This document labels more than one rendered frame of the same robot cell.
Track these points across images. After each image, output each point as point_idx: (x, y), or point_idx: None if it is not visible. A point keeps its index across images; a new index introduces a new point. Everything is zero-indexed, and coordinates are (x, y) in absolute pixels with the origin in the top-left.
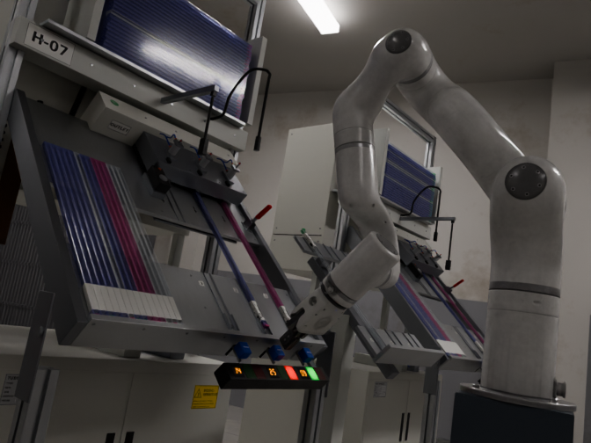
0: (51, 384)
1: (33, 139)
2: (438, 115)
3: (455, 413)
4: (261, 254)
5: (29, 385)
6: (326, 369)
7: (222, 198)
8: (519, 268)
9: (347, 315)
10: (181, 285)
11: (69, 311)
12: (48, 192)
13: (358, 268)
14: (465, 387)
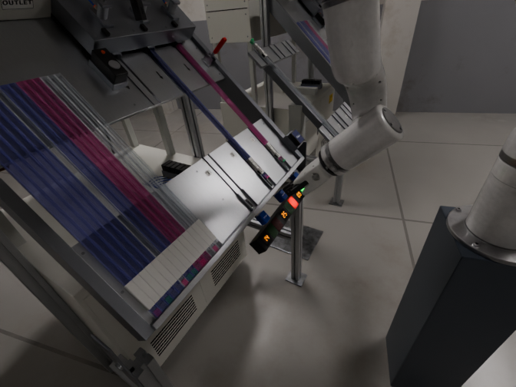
0: (153, 368)
1: None
2: None
3: (458, 268)
4: (229, 86)
5: (138, 385)
6: (302, 166)
7: (175, 40)
8: None
9: (301, 107)
10: (196, 191)
11: (130, 328)
12: (6, 192)
13: (363, 152)
14: (464, 243)
